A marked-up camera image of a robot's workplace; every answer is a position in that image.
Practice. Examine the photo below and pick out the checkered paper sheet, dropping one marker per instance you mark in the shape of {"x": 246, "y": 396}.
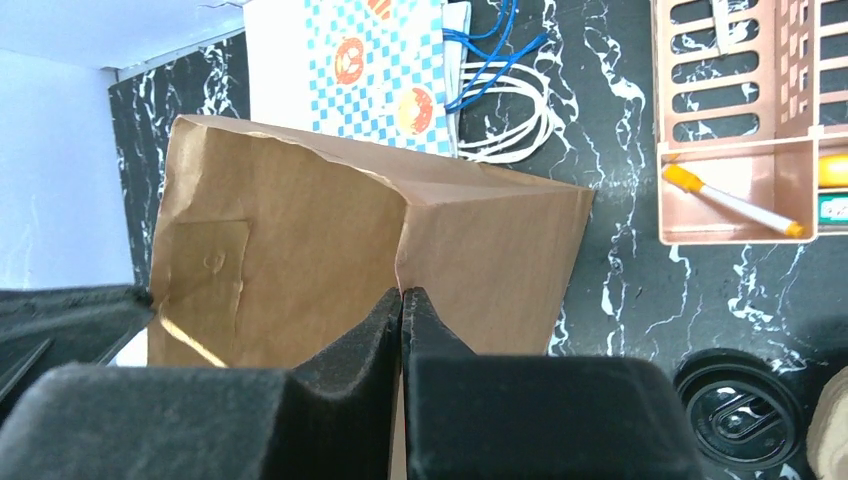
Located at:
{"x": 376, "y": 73}

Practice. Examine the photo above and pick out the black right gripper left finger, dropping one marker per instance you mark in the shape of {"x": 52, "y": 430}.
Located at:
{"x": 330, "y": 417}

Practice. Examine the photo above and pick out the orange file organizer rack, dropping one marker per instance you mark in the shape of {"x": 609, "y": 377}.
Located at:
{"x": 750, "y": 96}

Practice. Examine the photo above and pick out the yellow marker pen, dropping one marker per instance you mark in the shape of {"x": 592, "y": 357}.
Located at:
{"x": 690, "y": 183}

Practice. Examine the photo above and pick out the black coffee cup lid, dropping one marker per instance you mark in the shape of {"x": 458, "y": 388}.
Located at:
{"x": 742, "y": 415}

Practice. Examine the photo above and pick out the brown paper bag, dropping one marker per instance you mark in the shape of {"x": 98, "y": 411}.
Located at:
{"x": 271, "y": 243}

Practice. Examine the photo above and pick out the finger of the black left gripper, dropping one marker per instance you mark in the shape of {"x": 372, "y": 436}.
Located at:
{"x": 42, "y": 329}

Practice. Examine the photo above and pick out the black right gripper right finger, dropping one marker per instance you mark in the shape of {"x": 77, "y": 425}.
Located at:
{"x": 474, "y": 416}

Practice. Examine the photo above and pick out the cardboard cup carrier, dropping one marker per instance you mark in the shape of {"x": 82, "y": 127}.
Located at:
{"x": 826, "y": 449}

